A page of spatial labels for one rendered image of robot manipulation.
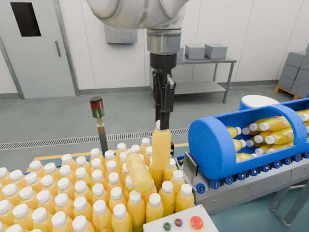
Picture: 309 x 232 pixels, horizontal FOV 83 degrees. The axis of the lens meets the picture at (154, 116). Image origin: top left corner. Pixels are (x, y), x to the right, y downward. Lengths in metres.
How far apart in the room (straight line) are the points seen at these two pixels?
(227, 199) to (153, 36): 0.81
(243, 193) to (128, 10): 0.96
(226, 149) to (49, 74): 4.08
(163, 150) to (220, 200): 0.46
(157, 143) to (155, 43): 0.32
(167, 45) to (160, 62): 0.05
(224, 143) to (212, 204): 0.33
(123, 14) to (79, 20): 3.82
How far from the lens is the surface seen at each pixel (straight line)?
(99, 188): 0.71
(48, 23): 4.21
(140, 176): 0.63
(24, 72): 4.62
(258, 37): 5.01
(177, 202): 0.73
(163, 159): 0.65
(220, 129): 0.77
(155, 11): 0.31
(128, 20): 0.30
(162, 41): 0.46
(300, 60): 4.86
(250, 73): 5.19
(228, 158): 0.77
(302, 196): 1.92
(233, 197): 1.03
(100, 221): 0.69
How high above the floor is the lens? 1.63
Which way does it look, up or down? 30 degrees down
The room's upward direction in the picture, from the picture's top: straight up
